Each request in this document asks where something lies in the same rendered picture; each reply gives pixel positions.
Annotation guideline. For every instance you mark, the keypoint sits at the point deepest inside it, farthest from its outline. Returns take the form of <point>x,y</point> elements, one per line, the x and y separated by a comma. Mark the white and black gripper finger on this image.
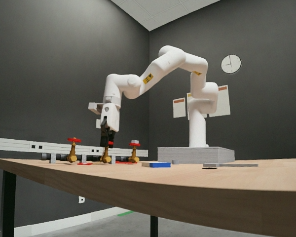
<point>111,139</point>
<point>105,133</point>

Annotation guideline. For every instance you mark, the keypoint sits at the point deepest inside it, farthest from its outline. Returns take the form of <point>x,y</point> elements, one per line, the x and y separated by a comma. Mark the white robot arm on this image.
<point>205,94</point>

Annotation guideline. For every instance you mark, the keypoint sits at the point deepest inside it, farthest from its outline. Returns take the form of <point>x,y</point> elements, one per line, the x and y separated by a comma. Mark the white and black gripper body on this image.
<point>111,110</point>

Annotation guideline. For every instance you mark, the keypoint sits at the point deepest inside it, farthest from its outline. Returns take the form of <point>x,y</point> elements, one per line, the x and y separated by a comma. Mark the black pipe with grey tee fittings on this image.
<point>52,157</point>

